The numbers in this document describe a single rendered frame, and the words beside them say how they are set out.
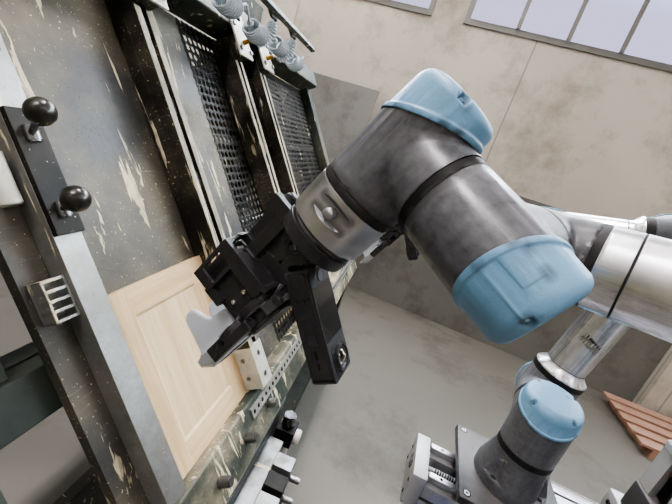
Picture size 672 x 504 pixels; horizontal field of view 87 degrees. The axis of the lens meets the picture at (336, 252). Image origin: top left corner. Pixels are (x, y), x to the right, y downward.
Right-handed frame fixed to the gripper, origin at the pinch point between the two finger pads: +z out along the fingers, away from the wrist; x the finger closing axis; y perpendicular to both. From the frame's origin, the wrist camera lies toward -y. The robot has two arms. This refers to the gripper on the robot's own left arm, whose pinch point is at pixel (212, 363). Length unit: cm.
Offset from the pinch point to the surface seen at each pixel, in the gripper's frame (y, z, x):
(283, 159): 56, 16, -110
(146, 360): 11.3, 33.8, -18.9
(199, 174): 44, 14, -46
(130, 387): 8.0, 32.2, -12.3
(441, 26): 133, -109, -361
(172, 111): 56, 6, -42
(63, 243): 31.5, 19.1, -8.4
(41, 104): 40.6, 0.1, -3.3
